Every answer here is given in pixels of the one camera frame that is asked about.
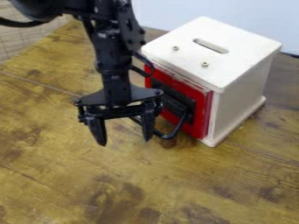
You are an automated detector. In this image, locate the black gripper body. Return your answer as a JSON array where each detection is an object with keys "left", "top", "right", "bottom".
[{"left": 75, "top": 69, "right": 163, "bottom": 124}]

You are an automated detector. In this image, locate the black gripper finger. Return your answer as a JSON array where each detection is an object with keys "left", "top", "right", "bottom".
[
  {"left": 142, "top": 109, "right": 155, "bottom": 141},
  {"left": 89, "top": 117, "right": 109, "bottom": 146}
]

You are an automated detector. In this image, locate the black metal drawer handle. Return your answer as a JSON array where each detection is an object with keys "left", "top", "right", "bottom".
[{"left": 130, "top": 78, "right": 197, "bottom": 140}]

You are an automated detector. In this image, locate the red drawer front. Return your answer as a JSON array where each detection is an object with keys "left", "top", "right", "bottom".
[{"left": 145, "top": 63, "right": 213, "bottom": 139}]

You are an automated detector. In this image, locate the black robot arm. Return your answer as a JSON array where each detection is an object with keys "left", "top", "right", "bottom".
[{"left": 0, "top": 0, "right": 163, "bottom": 145}]

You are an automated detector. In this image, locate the white wooden box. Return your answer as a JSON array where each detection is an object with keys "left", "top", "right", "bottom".
[{"left": 142, "top": 17, "right": 282, "bottom": 147}]

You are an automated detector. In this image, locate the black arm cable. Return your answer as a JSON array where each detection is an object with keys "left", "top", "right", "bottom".
[{"left": 130, "top": 52, "right": 157, "bottom": 78}]

